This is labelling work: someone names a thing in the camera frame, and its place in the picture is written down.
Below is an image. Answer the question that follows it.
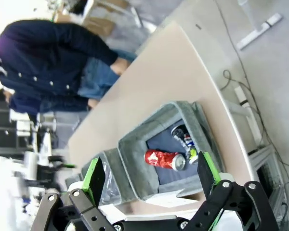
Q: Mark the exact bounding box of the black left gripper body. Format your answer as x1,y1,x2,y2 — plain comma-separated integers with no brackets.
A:
37,155,65,182

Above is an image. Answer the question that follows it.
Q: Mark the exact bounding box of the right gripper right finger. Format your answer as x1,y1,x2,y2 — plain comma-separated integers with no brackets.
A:
183,151,280,231

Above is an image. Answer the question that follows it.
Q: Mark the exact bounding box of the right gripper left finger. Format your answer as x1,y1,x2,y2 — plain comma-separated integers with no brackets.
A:
30,156,114,231

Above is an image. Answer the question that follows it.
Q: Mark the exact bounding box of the clear plastic bottle blue cap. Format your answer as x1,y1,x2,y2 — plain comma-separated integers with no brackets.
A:
101,161,122,203

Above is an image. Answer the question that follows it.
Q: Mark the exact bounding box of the crushed yellow green can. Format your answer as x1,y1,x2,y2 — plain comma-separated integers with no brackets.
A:
185,147,200,166

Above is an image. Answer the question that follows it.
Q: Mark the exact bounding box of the crushed blue white can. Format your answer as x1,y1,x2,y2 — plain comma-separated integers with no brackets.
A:
183,133,196,150

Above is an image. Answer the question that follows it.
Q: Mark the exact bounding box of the crushed red can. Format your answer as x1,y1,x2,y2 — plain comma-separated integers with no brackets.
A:
144,149,186,172

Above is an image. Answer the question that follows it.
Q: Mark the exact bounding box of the crushed silver black can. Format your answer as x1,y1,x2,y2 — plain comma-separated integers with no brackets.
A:
170,124,188,143

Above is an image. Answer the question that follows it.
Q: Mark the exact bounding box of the person's right forearm navy sleeve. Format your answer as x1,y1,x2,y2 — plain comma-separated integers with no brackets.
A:
9,95,90,114

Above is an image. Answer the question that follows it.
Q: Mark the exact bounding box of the person's left forearm navy sleeve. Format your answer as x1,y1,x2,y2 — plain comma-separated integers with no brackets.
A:
48,21,119,65

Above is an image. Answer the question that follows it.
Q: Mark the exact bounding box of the grey fabric plastic basket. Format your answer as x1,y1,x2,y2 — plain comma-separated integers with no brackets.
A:
65,147,138,205

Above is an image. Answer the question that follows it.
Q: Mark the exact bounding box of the grey fabric can basket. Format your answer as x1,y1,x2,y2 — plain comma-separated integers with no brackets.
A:
117,101,226,202

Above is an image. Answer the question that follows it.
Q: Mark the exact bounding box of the person's left hand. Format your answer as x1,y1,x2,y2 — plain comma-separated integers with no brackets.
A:
110,58,132,76

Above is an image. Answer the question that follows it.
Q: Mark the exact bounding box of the black shelving rack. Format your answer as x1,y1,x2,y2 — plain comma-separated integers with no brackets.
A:
0,102,38,156

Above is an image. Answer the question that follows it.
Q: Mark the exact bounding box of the white table leg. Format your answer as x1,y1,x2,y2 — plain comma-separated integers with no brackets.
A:
240,105,264,146

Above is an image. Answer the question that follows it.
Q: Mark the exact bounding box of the person in navy shirt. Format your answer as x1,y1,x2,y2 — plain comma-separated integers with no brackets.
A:
0,19,138,114

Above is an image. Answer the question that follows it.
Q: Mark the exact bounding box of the open cardboard box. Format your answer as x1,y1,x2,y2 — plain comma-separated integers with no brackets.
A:
81,0,130,37

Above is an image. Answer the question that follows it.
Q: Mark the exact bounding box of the white desk foot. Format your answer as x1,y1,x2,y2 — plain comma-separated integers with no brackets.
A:
236,0,284,51

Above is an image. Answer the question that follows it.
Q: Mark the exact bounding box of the aluminium frame cabinet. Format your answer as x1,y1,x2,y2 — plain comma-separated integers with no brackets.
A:
247,145,289,231

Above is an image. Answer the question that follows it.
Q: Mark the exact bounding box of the long black floor cable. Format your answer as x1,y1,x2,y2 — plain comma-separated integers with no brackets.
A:
215,0,289,168

